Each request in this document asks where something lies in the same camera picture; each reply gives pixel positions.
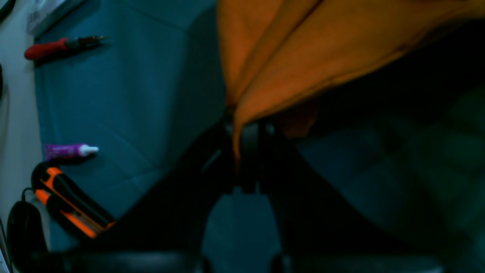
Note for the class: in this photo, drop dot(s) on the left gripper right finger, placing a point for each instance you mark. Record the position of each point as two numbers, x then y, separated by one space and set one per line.
320 231

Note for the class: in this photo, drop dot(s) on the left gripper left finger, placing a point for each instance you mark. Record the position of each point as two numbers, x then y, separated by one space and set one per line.
162 233

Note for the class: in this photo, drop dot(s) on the orange t-shirt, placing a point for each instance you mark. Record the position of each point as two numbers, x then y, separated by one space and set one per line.
276 54

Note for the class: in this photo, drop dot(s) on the orange utility knife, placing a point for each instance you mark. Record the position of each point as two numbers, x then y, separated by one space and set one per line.
67 204

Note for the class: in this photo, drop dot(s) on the blue table cloth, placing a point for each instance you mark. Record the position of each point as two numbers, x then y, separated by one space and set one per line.
404 145

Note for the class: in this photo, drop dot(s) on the black computer mouse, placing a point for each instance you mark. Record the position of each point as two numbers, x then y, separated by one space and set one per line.
25 235

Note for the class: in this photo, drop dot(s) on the purple glue tube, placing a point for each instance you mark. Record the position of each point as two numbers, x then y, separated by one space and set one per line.
54 152

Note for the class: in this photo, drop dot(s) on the red screwdriver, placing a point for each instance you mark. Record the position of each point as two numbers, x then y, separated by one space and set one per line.
43 50

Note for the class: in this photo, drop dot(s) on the packaged bit set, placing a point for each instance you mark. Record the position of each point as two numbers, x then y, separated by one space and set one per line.
43 14

